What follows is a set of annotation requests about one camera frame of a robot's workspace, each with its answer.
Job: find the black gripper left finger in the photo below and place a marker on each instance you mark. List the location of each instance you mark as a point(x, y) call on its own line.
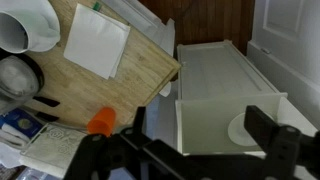
point(100, 156)

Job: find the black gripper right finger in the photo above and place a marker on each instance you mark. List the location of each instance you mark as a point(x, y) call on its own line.
point(283, 146)

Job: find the white paper towel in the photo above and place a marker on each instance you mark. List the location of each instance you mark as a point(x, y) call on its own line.
point(95, 40)

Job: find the white teacup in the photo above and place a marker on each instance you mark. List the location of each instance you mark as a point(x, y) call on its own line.
point(36, 23)

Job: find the orange plastic cup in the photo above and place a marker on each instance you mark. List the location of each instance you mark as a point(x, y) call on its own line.
point(101, 121)

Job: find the white embossed tray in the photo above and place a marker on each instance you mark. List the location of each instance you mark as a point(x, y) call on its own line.
point(53, 150)

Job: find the white plate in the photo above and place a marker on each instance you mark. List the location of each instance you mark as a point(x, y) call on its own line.
point(238, 131)

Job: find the white shelf cabinet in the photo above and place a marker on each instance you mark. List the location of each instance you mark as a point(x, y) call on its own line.
point(216, 110)

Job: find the blue box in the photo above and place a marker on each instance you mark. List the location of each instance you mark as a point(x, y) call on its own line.
point(20, 123)

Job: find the white cloth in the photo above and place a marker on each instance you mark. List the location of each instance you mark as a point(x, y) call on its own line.
point(10, 150)

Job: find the white panelled door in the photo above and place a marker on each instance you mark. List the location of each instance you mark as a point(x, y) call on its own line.
point(290, 26)

